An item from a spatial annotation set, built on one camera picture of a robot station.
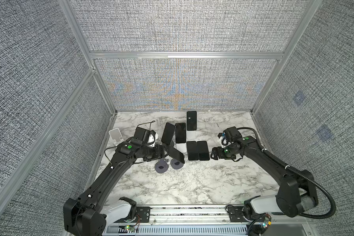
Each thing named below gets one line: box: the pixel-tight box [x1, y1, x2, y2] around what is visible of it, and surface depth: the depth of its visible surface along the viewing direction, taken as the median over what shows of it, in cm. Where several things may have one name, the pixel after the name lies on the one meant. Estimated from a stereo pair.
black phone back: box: [186, 110, 198, 131], surface depth 101 cm
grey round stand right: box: [170, 158, 184, 170], surface depth 92 cm
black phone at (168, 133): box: [161, 122, 176, 146], surface depth 94 cm
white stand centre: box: [176, 143, 188, 154], surface depth 99 cm
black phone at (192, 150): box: [186, 140, 199, 161], surface depth 100 cm
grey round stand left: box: [154, 157, 169, 174], surface depth 90 cm
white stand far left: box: [108, 127, 124, 147], surface depth 96 cm
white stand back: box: [186, 130, 197, 142], surface depth 105 cm
